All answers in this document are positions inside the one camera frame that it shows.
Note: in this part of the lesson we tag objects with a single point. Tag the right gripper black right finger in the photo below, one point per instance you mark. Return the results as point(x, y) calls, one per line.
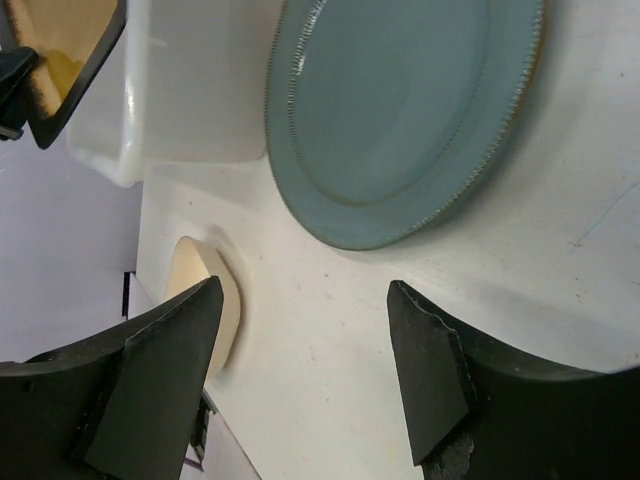
point(478, 408)

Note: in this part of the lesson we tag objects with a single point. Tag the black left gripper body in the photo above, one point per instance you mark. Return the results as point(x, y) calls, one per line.
point(16, 66)

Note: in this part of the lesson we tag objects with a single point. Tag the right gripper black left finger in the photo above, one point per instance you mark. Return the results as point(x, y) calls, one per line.
point(120, 404)

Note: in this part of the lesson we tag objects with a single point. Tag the black square amber plate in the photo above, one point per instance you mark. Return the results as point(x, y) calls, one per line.
point(72, 39)

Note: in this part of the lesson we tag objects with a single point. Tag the teal round plate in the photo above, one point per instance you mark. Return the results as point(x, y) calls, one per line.
point(380, 116)

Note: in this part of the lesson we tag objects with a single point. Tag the white plastic bin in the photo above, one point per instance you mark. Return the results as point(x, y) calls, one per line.
point(184, 83)

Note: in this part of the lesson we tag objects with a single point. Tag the cream square panda dish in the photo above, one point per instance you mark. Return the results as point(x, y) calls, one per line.
point(194, 261)

